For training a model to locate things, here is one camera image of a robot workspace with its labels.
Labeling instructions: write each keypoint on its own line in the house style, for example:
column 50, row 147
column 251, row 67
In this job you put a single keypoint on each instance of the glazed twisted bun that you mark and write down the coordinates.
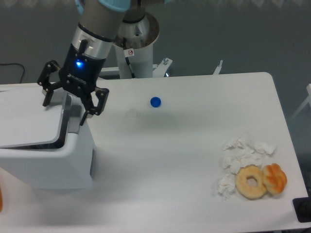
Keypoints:
column 274, row 178

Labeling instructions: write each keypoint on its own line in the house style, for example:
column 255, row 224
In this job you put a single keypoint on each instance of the white metal table frame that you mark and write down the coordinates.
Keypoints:
column 159, row 70

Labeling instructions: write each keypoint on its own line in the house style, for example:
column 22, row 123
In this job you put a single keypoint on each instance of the plain ring donut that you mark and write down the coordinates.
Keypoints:
column 249, row 182

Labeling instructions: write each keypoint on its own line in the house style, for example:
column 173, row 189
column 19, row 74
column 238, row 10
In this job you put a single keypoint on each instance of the blue bottle cap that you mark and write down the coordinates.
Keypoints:
column 155, row 102

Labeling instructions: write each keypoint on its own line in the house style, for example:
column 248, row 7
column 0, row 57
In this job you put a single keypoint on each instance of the large crumpled white tissue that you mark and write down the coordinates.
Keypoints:
column 240, row 152

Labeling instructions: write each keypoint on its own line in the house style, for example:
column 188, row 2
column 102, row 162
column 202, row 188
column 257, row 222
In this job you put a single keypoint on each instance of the orange object at edge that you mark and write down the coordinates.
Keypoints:
column 1, row 200

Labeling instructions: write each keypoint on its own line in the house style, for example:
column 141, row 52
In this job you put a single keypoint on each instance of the clear plastic cap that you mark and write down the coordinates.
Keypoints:
column 132, row 113

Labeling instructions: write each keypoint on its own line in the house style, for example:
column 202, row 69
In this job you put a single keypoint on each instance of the white trash can lid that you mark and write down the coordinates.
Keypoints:
column 24, row 121

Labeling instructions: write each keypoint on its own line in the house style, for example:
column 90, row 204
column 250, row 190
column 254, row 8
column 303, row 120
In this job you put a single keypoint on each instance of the small crumpled white tissue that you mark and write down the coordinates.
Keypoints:
column 226, row 186

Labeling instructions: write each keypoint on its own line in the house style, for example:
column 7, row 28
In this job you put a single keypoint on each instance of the white frame at right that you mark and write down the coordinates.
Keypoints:
column 305, row 102

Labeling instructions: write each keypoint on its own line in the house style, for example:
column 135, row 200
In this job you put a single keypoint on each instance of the white trash can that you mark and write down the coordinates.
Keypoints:
column 65, row 165

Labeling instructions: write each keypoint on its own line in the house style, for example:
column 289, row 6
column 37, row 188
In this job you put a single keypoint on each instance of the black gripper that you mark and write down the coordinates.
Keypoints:
column 77, row 76

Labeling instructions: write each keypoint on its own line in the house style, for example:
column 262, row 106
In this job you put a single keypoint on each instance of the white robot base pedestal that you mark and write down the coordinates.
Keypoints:
column 134, row 46

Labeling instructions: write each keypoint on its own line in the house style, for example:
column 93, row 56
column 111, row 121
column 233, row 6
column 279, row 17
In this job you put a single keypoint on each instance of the black device at edge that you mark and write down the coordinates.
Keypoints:
column 302, row 207

